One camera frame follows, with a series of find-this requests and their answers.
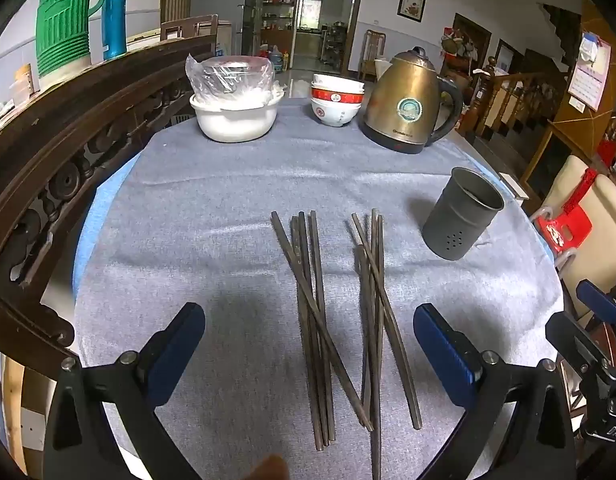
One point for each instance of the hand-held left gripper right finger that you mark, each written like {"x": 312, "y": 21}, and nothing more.
{"x": 440, "y": 355}

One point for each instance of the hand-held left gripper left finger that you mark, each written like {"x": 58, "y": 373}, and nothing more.
{"x": 180, "y": 355}

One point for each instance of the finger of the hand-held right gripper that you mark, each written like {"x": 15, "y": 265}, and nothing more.
{"x": 595, "y": 300}
{"x": 573, "y": 335}

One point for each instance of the dark wooden chopstick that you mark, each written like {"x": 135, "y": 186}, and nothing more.
{"x": 374, "y": 230}
{"x": 305, "y": 240}
{"x": 380, "y": 240}
{"x": 315, "y": 245}
{"x": 320, "y": 315}
{"x": 398, "y": 360}
{"x": 296, "y": 240}
{"x": 364, "y": 300}

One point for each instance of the grey metal chopstick holder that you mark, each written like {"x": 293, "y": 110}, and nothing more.
{"x": 458, "y": 215}

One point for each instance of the person's left hand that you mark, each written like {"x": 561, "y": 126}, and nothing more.
{"x": 272, "y": 469}

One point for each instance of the red plastic stool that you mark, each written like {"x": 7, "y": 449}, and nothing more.
{"x": 570, "y": 227}

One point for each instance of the cream chair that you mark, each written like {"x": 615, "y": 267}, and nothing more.
{"x": 608, "y": 220}

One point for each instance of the grey tablecloth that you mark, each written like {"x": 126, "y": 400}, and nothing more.
{"x": 227, "y": 220}

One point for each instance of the blue table cover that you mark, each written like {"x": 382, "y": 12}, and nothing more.
{"x": 95, "y": 220}

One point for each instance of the wooden stair railing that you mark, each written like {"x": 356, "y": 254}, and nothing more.
{"x": 518, "y": 95}

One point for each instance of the dark carved wooden chair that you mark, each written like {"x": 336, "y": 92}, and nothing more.
{"x": 62, "y": 150}

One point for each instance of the white ceramic pot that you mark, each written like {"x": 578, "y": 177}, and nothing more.
{"x": 235, "y": 125}

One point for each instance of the golden electric kettle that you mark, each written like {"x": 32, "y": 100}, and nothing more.
{"x": 408, "y": 105}

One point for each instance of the red marked white bowl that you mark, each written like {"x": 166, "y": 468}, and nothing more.
{"x": 335, "y": 114}

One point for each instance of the red banded white bowl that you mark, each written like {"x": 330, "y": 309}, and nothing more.
{"x": 337, "y": 96}

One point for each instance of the plastic wrapped bowl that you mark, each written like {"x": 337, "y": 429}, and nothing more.
{"x": 227, "y": 77}

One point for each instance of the light wooden chair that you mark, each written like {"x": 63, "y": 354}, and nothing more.
{"x": 373, "y": 45}

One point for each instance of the blue thermos bottle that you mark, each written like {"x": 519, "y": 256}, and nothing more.
{"x": 115, "y": 20}

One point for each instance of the framed picture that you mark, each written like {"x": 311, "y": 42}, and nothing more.
{"x": 411, "y": 6}

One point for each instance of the green thermos jug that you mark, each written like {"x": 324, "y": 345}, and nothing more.
{"x": 62, "y": 15}

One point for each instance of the wall calendar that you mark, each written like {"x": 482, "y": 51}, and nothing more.
{"x": 590, "y": 72}

